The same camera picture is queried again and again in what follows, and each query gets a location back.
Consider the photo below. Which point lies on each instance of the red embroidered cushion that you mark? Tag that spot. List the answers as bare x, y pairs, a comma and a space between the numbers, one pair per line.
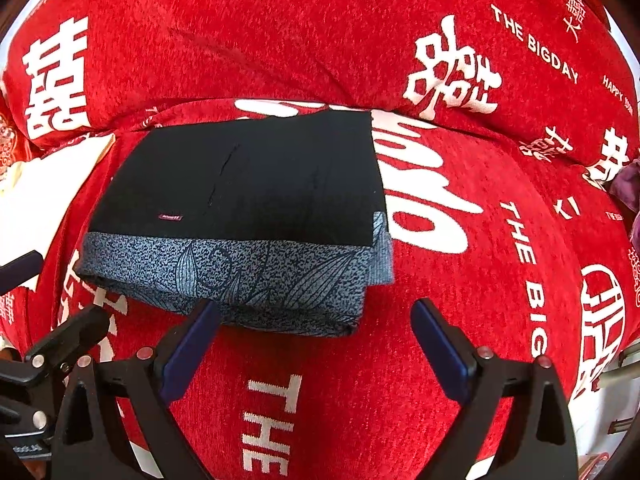
14, 145

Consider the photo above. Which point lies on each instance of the white cloth sheet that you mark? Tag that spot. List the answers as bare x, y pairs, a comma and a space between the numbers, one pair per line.
35, 195

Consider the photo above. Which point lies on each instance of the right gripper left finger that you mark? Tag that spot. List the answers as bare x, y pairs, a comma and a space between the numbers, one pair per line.
104, 402

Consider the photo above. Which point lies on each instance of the purple crumpled cloth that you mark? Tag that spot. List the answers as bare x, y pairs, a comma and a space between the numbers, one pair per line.
625, 186

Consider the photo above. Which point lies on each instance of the red sofa cover with characters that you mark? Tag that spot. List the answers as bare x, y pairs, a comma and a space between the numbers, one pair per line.
496, 125

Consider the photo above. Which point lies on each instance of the black pants with grey waistband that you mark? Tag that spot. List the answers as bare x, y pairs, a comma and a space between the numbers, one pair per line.
280, 221

